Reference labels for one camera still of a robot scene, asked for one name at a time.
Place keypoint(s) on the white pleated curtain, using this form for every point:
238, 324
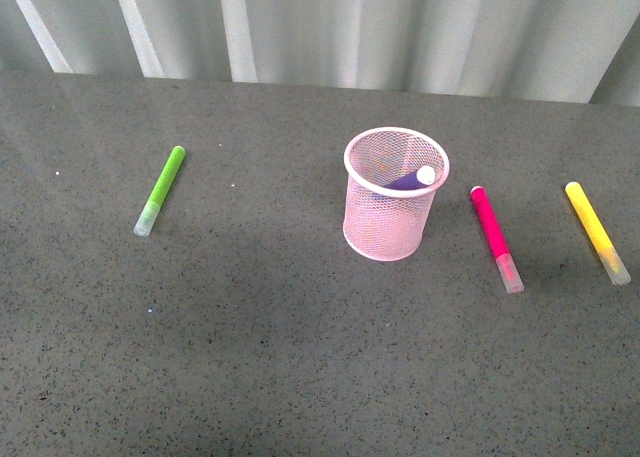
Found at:
555, 50

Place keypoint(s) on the green marker pen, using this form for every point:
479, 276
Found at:
163, 185

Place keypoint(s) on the yellow marker pen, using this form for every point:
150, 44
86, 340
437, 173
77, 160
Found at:
597, 234

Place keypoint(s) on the pink marker pen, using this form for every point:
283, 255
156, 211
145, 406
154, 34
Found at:
495, 238

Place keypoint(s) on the pink mesh pen cup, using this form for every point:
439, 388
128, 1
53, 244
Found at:
391, 229

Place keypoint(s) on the purple marker pen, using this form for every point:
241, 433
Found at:
413, 184

